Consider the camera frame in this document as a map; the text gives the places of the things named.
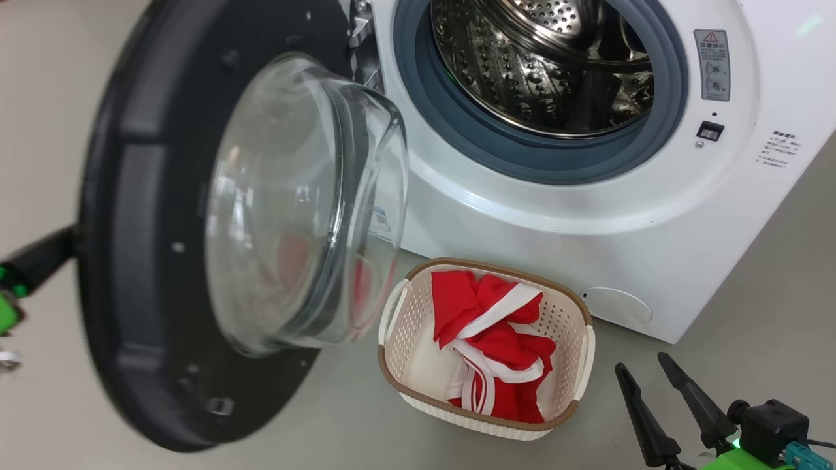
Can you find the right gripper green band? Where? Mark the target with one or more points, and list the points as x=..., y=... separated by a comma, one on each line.
x=738, y=460

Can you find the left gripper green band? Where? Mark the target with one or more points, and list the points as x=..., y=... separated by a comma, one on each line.
x=10, y=300

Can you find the black washing machine door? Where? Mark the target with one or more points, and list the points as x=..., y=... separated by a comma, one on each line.
x=144, y=228

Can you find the red garment with white trim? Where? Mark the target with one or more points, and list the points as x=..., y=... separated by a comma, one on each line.
x=503, y=352

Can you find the white front-load washing machine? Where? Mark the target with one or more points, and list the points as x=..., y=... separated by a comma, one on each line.
x=555, y=228

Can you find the cream perforated laundry basket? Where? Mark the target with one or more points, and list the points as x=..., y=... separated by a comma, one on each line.
x=398, y=365

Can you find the blue energy label sticker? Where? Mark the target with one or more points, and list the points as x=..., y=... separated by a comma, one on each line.
x=381, y=223

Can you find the grey warning sticker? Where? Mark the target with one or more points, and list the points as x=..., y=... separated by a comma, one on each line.
x=712, y=65

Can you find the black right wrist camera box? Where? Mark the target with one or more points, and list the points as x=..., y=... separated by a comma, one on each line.
x=771, y=427

